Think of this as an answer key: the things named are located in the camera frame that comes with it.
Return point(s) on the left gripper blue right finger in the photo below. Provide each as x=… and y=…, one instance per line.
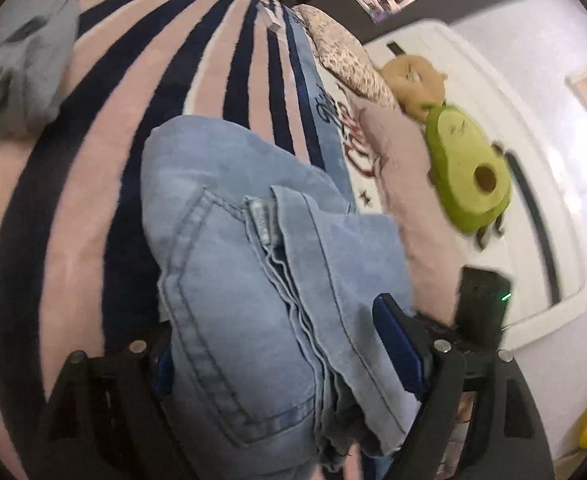
x=406, y=342

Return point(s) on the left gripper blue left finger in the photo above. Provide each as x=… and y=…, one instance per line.
x=164, y=371

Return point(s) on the light blue denim pants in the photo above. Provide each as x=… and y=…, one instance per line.
x=268, y=276

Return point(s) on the pink ribbed pillow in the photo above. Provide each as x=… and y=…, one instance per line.
x=401, y=166

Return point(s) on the white headboard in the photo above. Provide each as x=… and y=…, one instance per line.
x=541, y=252

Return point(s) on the striped pink navy blanket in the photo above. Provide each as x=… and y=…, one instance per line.
x=75, y=269

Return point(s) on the green avocado plush toy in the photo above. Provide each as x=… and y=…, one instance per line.
x=469, y=172

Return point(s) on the tan plush toy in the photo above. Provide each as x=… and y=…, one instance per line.
x=415, y=83

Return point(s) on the floral pillow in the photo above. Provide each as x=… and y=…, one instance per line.
x=344, y=56

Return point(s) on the grey folded garment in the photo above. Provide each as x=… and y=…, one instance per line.
x=36, y=44

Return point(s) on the white small remote box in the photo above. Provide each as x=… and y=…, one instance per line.
x=273, y=24

